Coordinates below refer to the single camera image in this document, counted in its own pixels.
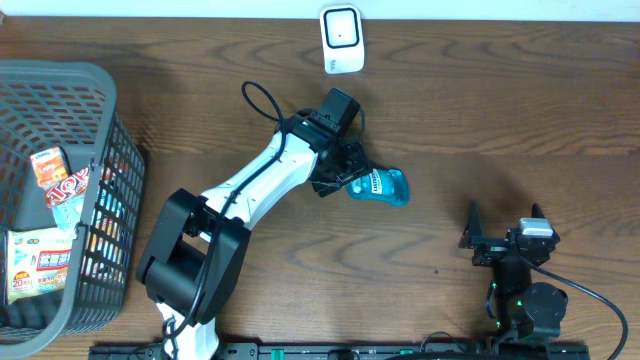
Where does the red chocolate bar wrapper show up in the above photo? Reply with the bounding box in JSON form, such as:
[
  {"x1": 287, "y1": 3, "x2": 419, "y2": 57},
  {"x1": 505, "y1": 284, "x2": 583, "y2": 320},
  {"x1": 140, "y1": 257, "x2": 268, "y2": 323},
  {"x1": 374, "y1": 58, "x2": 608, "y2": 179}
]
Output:
[{"x1": 45, "y1": 167, "x2": 90, "y2": 208}]

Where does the grey plastic shopping basket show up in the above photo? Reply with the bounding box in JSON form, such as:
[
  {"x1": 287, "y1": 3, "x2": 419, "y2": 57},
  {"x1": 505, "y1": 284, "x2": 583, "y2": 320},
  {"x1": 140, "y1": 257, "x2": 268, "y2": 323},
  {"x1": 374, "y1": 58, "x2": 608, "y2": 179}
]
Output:
[{"x1": 1, "y1": 60, "x2": 146, "y2": 359}]

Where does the orange tissue pack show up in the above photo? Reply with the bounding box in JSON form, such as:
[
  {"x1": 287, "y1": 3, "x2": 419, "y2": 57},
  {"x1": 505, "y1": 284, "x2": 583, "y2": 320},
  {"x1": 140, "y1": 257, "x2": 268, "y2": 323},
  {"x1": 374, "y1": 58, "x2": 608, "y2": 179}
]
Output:
[{"x1": 29, "y1": 146, "x2": 71, "y2": 189}]

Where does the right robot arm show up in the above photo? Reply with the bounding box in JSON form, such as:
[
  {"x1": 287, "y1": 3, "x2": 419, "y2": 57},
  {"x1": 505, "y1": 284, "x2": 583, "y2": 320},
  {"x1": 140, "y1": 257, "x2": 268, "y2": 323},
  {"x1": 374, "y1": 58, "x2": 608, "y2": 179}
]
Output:
[{"x1": 459, "y1": 203, "x2": 568, "y2": 344}]

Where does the black mounting rail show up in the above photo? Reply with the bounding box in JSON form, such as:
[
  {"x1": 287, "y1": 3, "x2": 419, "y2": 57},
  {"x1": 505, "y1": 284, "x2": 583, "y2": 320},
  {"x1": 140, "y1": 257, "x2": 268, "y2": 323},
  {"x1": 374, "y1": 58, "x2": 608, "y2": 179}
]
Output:
[{"x1": 88, "y1": 340, "x2": 591, "y2": 360}]

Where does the white barcode scanner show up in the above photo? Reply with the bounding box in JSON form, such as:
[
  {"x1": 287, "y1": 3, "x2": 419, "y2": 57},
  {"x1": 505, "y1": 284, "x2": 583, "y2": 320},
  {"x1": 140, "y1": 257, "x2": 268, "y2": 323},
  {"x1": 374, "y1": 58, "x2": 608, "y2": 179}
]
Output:
[{"x1": 319, "y1": 5, "x2": 365, "y2": 75}]

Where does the blue mouthwash bottle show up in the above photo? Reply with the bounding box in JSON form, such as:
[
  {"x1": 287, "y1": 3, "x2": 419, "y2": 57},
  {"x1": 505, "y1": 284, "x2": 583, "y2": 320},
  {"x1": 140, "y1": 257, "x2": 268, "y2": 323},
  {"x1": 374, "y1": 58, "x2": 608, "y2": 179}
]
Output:
[{"x1": 346, "y1": 168, "x2": 410, "y2": 207}]

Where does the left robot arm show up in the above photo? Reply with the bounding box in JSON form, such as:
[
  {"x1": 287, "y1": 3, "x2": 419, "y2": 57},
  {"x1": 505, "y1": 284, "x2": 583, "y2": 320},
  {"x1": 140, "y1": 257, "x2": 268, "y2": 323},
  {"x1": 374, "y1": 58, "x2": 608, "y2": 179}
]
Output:
[{"x1": 136, "y1": 106, "x2": 371, "y2": 359}]

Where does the light blue tissue packet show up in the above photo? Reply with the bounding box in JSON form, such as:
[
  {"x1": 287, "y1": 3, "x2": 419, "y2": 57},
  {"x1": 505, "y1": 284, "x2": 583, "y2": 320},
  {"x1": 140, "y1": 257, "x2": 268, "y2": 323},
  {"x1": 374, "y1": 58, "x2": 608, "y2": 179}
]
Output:
[{"x1": 52, "y1": 194, "x2": 85, "y2": 231}]

